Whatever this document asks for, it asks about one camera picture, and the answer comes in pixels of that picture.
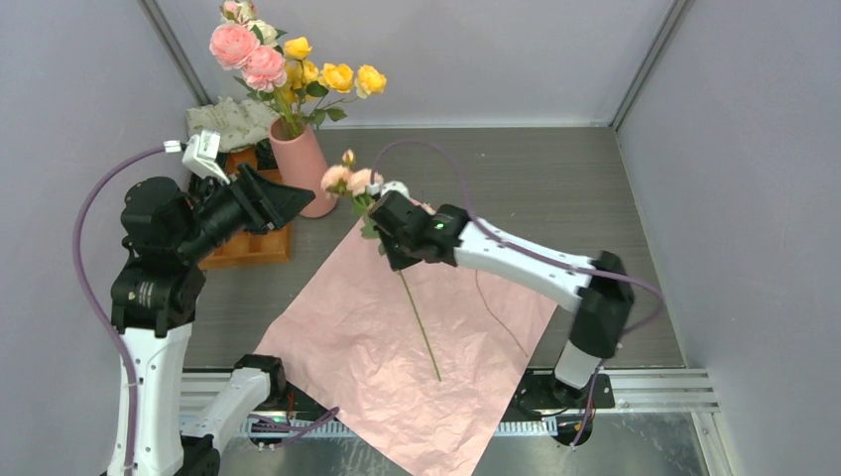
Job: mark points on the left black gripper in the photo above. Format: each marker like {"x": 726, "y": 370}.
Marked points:
{"x": 268, "y": 202}

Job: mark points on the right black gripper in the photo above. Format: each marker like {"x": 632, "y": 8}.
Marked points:
{"x": 396, "y": 262}

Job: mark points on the peach rose stem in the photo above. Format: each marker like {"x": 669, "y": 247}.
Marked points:
{"x": 343, "y": 181}

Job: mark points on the purple and pink wrapping paper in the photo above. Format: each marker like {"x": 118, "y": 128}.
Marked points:
{"x": 350, "y": 341}

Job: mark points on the pink rose stem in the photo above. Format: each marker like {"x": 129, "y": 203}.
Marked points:
{"x": 260, "y": 68}

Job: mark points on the white rose stem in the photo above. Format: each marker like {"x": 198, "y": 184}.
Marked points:
{"x": 246, "y": 15}

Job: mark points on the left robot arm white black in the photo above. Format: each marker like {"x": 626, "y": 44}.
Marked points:
{"x": 153, "y": 308}

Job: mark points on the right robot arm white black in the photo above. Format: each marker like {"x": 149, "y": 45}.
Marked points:
{"x": 596, "y": 291}

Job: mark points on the pink cylindrical vase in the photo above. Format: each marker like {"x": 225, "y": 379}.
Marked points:
{"x": 301, "y": 164}

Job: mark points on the orange compartment tray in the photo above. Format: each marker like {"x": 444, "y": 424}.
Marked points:
{"x": 244, "y": 248}

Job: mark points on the dark bundle at tray top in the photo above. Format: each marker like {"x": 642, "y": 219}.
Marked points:
{"x": 265, "y": 156}

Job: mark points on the cream patterned cloth bag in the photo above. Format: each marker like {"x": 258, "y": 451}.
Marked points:
{"x": 240, "y": 124}

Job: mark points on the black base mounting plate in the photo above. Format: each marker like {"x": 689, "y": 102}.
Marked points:
{"x": 537, "y": 393}

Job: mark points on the small green-lit circuit board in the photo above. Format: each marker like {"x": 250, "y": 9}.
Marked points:
{"x": 268, "y": 424}

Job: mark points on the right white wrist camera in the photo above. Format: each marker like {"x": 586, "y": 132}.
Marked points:
{"x": 379, "y": 189}

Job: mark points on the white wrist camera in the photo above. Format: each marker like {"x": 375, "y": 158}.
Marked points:
{"x": 199, "y": 155}
{"x": 379, "y": 189}

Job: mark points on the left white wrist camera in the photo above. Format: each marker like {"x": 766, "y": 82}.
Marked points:
{"x": 199, "y": 155}

